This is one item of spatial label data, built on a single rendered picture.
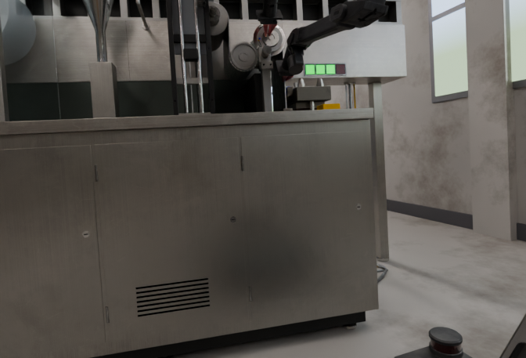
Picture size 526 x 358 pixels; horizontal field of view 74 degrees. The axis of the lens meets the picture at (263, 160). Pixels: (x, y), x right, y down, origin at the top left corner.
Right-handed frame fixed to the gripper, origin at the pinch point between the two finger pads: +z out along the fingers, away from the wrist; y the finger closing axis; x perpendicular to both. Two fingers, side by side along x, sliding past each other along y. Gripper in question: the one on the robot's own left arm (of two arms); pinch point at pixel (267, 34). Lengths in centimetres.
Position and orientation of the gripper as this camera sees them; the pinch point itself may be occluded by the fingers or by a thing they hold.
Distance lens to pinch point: 159.5
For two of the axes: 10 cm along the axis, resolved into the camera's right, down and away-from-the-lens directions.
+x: -1.9, -7.9, 5.8
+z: -0.8, 6.0, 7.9
